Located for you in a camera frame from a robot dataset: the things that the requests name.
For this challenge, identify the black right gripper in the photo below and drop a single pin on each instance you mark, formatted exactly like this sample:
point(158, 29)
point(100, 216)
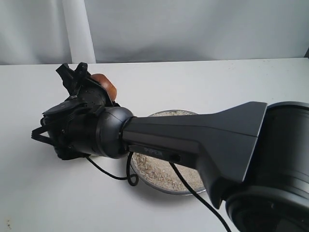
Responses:
point(72, 126)

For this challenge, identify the brown wooden cup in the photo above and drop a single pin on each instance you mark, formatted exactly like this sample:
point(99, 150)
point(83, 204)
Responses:
point(106, 84)

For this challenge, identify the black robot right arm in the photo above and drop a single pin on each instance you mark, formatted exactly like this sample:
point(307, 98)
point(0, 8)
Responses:
point(254, 157)

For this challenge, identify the round steel rice tray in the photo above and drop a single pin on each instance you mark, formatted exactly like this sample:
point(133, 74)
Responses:
point(160, 175)

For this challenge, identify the white backdrop curtain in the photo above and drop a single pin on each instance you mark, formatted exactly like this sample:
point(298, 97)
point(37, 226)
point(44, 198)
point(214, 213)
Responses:
point(112, 31)

